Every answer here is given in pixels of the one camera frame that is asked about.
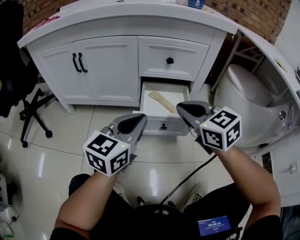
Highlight blue box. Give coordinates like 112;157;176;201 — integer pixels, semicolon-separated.
187;0;206;10

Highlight person's white shoe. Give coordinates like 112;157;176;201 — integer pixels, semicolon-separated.
184;182;208;209
112;182;132;207

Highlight person's black shorts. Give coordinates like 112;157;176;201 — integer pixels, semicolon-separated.
50;173;283;240

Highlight metal frame rack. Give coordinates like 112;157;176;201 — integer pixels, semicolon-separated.
210;32;267;94

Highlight tablet with blue screen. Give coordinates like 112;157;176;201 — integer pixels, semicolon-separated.
197;215;233;237

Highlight pink item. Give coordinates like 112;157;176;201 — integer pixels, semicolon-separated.
34;15;60;30

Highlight white toilet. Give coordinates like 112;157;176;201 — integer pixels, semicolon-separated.
214;63;294;149

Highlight white closed drawer front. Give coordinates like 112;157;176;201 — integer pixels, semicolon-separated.
137;35;210;82

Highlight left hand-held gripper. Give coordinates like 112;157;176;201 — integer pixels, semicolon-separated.
82;113;148;178

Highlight person's right forearm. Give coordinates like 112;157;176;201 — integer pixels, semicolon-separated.
210;144;282;226

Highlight black office chair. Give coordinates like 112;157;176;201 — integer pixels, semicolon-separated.
0;0;57;148

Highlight person's left white shoe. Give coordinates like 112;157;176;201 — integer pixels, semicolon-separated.
112;182;132;207

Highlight white cabinet door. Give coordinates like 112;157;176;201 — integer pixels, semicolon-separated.
37;46;95;101
74;36;141;103

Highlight white drawer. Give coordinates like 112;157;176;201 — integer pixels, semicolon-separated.
132;81;191;136
137;35;210;82

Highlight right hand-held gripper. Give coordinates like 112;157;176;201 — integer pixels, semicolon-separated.
175;100;242;155

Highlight white device with cables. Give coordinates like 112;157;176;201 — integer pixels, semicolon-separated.
0;172;21;225

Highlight black cable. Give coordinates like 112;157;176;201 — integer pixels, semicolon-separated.
159;153;219;205

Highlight black cabinet door handle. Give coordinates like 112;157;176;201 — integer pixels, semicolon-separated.
77;52;88;74
72;52;83;73

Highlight person's right white shoe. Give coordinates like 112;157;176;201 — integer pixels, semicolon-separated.
184;182;208;209

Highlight beige paper packet item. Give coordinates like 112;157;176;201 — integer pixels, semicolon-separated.
148;90;179;115

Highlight black round stool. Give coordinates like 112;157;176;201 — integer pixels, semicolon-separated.
133;203;187;240

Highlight white sink vanity cabinet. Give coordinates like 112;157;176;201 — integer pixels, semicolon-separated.
17;0;239;115

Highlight person's left forearm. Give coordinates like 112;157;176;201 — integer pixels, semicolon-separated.
55;170;118;232

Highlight white curved side counter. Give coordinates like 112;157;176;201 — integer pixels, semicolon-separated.
237;25;300;155

